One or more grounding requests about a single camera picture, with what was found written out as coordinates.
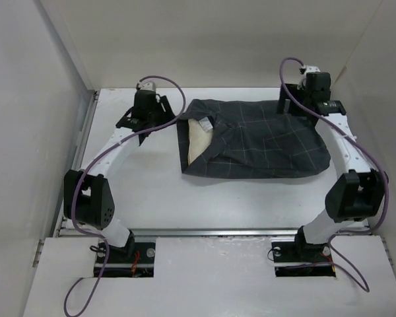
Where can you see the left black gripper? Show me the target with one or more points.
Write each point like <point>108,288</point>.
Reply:
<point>162,105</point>

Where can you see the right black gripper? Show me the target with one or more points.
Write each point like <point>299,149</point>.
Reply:
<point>296,88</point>

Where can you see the cream pillow with yellow edge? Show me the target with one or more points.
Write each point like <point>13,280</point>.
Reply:
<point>200,136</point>

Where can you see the dark plaid pillowcase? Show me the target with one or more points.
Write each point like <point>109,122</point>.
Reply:
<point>251,141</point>

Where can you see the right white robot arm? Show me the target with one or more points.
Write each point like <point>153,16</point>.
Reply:
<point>323,227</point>

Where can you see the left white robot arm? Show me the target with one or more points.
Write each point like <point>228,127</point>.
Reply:
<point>88,198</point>

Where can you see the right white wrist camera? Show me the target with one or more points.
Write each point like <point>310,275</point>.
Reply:
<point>305,69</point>

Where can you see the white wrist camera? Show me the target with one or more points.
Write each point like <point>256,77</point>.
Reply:
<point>148,85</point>
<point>305,69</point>

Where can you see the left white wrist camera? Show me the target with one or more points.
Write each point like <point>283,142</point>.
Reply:
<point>148,85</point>

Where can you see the left aluminium rail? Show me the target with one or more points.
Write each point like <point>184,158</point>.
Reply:
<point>76,149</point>

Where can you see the front aluminium rail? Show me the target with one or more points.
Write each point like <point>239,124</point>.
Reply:
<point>212,232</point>

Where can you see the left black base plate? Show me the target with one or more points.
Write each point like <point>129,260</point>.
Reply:
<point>139,264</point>

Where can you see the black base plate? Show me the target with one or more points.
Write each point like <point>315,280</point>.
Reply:
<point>139,264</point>
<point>293,261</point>

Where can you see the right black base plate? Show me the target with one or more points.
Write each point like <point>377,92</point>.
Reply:
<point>293,261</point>

